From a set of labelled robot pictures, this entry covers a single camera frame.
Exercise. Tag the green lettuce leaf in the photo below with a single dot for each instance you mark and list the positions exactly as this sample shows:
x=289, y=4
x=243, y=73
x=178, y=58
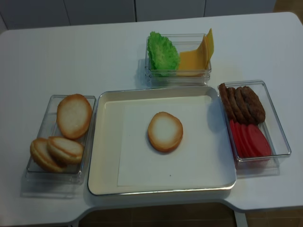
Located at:
x=163, y=55

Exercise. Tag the clear lettuce cheese container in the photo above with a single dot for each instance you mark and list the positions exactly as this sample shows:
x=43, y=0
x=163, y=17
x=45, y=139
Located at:
x=183, y=43

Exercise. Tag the flat yellow cheese slice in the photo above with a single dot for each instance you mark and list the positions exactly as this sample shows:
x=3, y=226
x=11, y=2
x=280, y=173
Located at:
x=192, y=63

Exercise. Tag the upright yellow cheese slice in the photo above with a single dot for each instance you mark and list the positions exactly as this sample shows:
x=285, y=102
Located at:
x=205, y=51

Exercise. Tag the bun half on tray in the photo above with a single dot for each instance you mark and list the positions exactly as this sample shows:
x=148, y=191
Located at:
x=165, y=132

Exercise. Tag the white rectangular tray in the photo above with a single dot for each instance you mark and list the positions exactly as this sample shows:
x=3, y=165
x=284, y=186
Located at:
x=124, y=162

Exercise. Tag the leftmost brown meat patty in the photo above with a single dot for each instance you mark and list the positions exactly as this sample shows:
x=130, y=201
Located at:
x=226, y=102

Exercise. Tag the brown meat patty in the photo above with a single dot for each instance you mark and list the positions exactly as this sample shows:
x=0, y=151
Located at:
x=254, y=105
x=238, y=114
x=243, y=107
x=226, y=102

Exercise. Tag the large upright bun half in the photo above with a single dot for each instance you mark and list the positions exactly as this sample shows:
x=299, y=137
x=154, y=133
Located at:
x=74, y=114

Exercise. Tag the leftmost red tomato slice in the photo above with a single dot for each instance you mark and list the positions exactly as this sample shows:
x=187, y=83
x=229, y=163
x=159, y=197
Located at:
x=236, y=139

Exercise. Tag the front right bun half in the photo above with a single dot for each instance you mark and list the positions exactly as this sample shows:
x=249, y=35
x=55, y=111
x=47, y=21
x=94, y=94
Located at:
x=67, y=151

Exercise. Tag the clear bun container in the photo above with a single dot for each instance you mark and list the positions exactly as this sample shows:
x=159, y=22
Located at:
x=73, y=173

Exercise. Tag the front brown meat patty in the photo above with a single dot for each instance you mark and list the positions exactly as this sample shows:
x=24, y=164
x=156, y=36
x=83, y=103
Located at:
x=254, y=105

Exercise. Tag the front left bun half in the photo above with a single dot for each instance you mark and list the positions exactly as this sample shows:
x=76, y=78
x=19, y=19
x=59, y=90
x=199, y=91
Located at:
x=40, y=154

